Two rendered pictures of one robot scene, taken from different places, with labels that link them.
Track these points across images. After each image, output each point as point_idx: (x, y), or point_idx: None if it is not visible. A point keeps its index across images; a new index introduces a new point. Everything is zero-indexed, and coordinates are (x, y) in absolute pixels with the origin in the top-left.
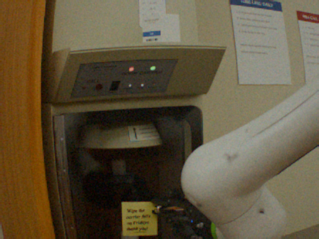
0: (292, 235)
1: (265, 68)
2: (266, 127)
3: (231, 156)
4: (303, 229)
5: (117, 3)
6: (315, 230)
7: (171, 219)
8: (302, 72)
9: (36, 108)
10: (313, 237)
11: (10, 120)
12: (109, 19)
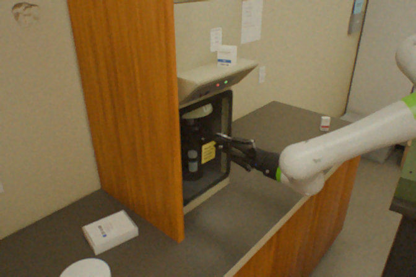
0: (237, 123)
1: None
2: (339, 147)
3: (317, 159)
4: (241, 117)
5: (200, 36)
6: (251, 120)
7: (230, 153)
8: (239, 33)
9: (176, 120)
10: (255, 128)
11: (135, 115)
12: (197, 49)
